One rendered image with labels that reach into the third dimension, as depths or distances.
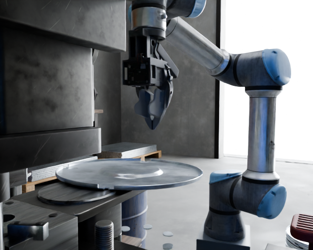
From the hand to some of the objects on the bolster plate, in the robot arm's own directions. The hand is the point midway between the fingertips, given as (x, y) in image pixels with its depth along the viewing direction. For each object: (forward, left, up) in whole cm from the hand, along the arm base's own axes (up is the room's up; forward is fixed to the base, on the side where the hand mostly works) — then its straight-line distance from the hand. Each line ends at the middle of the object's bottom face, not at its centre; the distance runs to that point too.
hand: (154, 123), depth 66 cm
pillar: (+44, -1, -14) cm, 46 cm away
